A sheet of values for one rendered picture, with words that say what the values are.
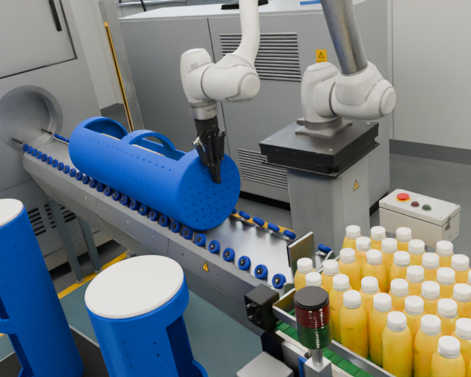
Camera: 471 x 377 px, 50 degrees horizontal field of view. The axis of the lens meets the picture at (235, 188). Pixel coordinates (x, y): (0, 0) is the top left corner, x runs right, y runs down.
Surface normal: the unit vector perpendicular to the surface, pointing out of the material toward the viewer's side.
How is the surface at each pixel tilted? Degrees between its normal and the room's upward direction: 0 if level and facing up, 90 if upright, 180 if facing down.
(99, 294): 0
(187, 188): 90
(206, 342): 0
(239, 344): 0
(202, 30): 90
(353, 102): 104
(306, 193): 90
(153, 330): 90
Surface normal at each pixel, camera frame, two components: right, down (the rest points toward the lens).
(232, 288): -0.75, 0.07
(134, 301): -0.15, -0.89
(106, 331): -0.45, 0.44
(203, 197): 0.65, 0.24
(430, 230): -0.75, 0.38
